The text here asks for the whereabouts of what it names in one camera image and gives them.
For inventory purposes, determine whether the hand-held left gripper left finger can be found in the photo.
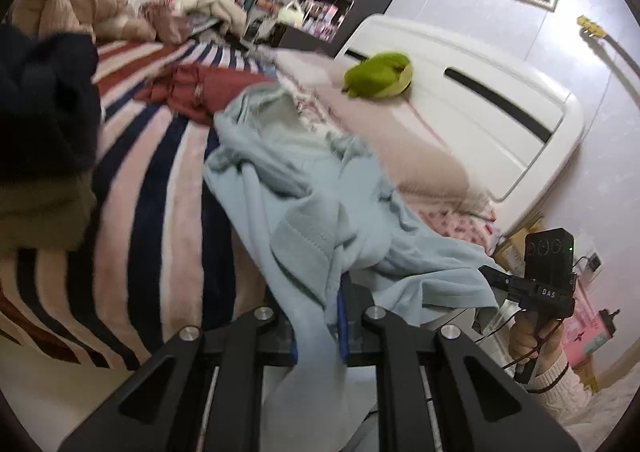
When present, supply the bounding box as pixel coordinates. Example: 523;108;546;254
57;306;301;452

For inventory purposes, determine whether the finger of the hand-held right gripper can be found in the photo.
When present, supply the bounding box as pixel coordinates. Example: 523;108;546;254
479;265;532;307

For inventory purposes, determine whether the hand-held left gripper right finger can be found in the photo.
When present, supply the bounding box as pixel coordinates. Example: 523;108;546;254
337;277;583;452

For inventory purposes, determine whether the light blue garment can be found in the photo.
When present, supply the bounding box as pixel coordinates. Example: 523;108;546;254
202;85;501;452

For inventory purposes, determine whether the person's right forearm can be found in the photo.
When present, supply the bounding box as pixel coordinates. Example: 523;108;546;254
524;347;597;427

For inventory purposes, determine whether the person's right hand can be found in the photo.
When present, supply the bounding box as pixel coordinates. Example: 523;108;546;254
507;307;566;374

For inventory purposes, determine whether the cardboard box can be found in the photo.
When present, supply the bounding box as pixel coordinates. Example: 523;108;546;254
492;212;546;274

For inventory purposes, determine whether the pink box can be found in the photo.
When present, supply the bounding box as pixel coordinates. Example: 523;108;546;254
562;305;622;374

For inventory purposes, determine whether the pink printed bed sheet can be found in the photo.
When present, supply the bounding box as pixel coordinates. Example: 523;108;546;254
430;205;502;254

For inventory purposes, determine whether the beige and white pillow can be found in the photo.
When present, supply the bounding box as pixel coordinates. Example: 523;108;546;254
310;82;483;215
274;50;351;89

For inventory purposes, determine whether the striped blanket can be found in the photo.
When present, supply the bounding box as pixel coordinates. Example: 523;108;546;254
0;40;311;373

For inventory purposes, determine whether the white bed headboard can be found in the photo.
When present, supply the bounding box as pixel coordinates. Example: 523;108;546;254
334;15;586;238

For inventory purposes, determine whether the green plush toy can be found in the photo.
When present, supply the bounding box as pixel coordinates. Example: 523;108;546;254
342;51;414;100

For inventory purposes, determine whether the olive green cloth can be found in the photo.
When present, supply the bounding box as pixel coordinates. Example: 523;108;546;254
0;176;99;254

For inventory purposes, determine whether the dark red garment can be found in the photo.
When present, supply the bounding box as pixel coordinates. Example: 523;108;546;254
135;63;276;125

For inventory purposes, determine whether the dark desk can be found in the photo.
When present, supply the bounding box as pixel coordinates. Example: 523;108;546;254
277;25;351;58

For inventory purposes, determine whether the white handbag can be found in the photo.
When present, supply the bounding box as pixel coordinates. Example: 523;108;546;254
276;1;304;28

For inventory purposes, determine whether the navy dark cloth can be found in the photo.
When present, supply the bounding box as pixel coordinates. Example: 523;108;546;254
0;25;103;185

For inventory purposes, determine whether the pile of cream bedding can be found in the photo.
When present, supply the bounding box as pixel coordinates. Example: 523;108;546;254
172;0;248;36

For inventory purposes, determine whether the beige knitted quilt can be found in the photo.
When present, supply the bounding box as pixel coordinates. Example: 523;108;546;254
10;0;157;44

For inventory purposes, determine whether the black cable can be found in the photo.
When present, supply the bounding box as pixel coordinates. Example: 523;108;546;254
472;309;566;369

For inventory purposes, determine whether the wall socket with charger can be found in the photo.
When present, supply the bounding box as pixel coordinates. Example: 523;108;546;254
574;232;607;276

